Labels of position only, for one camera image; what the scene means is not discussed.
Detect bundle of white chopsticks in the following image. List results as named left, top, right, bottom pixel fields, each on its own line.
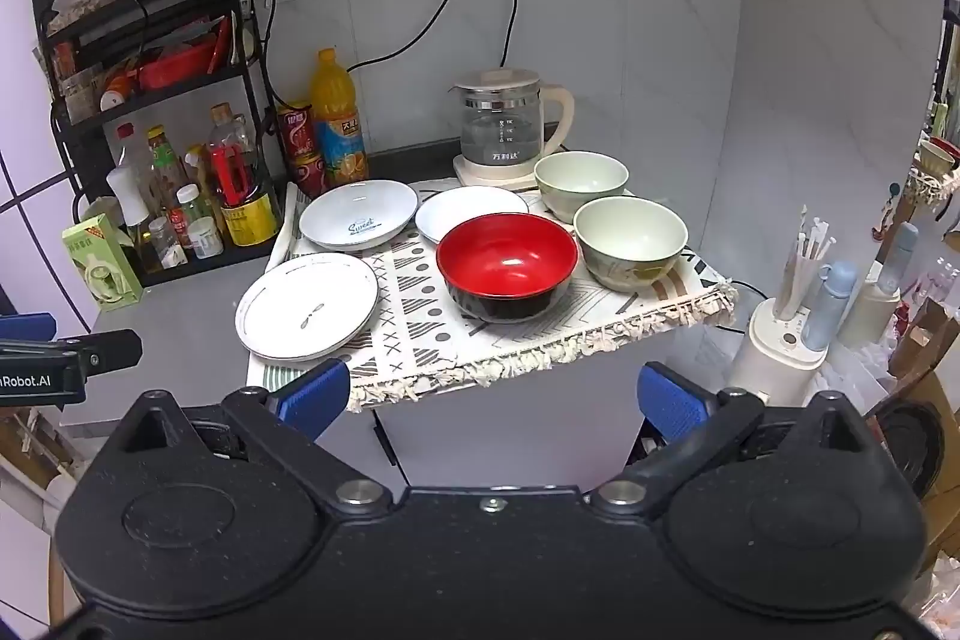
left=772, top=205, right=837, bottom=322

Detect white plate line rim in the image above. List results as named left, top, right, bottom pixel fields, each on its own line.
left=235, top=251, right=380, bottom=362

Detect blue thermos bottle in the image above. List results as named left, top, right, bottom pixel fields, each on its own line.
left=801, top=260, right=858, bottom=352

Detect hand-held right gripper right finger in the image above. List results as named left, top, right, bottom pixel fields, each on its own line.
left=589, top=361, right=871, bottom=521

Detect cream kettle base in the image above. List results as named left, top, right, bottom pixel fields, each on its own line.
left=452, top=151, right=562, bottom=190

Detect patterned fringed table cloth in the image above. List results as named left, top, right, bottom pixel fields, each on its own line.
left=247, top=179, right=740, bottom=414

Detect white deep plate blue rim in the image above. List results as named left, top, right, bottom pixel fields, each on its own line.
left=298, top=179, right=419, bottom=253

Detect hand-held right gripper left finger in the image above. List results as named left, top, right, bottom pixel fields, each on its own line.
left=112, top=357, right=395, bottom=515

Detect pale green bowl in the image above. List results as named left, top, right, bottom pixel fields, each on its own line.
left=534, top=151, right=629, bottom=223
left=574, top=196, right=689, bottom=293

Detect yellow capped oil bottle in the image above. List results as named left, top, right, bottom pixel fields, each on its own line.
left=146, top=125, right=188, bottom=214

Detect yellow tin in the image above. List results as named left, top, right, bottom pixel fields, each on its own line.
left=221, top=190, right=280, bottom=247

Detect glass electric kettle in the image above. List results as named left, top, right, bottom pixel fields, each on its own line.
left=450, top=68, right=575, bottom=170

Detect red drink can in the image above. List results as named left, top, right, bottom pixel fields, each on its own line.
left=289, top=152, right=331, bottom=199
left=277, top=101, right=322, bottom=160

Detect clear bottle with cork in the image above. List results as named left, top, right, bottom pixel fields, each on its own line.
left=206, top=102, right=260, bottom=176

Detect orange juice bottle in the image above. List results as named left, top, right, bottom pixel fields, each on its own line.
left=310, top=47, right=370, bottom=185

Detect green cardboard box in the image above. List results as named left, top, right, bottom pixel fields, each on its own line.
left=61, top=214, right=143, bottom=311

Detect black metal spice rack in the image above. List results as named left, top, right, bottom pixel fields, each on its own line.
left=28, top=0, right=301, bottom=289

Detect small white jar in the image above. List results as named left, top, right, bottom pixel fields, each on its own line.
left=187, top=216, right=224, bottom=260

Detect white capped bottle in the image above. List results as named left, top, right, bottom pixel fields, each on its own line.
left=106, top=164, right=162, bottom=274

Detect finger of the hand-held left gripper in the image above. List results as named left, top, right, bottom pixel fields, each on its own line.
left=0, top=329, right=143, bottom=380
left=0, top=312, right=58, bottom=342

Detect red and black bowl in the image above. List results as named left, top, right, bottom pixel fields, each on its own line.
left=436, top=214, right=580, bottom=324

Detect small white printed plate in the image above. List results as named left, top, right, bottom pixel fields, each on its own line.
left=415, top=185, right=530, bottom=245

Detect white chopstick sterilizer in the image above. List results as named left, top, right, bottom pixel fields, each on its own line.
left=727, top=295, right=830, bottom=405

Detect beige bottle blue cap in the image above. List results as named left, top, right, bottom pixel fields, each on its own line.
left=838, top=222, right=920, bottom=348

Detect red plastic container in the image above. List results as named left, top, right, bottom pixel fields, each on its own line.
left=139, top=40, right=218, bottom=90

